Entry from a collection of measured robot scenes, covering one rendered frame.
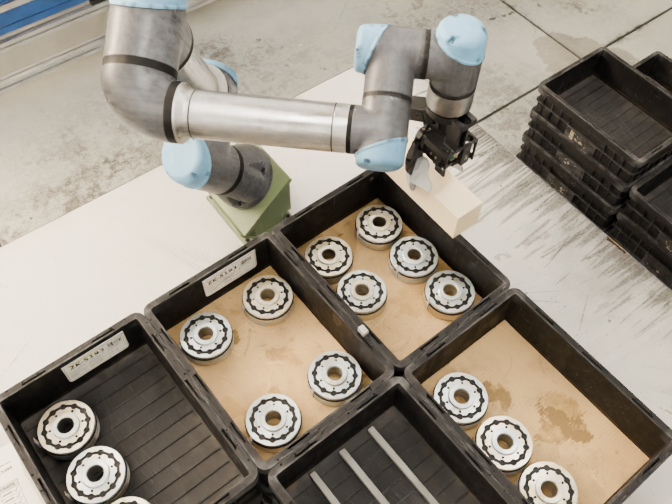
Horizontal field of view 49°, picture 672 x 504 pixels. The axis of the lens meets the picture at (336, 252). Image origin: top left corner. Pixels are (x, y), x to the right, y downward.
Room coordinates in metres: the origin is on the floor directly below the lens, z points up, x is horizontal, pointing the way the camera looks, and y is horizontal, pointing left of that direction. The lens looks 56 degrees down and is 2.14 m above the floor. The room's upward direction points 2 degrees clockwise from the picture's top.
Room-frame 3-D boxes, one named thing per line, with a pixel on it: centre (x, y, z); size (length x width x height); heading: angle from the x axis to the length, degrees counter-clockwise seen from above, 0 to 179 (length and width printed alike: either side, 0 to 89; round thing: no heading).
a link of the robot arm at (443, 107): (0.87, -0.18, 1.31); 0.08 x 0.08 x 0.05
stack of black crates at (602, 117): (1.62, -0.84, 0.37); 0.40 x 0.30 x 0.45; 39
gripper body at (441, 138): (0.87, -0.18, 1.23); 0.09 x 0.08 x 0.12; 39
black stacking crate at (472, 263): (0.81, -0.11, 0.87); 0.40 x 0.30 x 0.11; 40
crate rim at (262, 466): (0.62, 0.12, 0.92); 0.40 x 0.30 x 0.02; 40
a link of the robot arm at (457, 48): (0.87, -0.17, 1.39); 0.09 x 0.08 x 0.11; 85
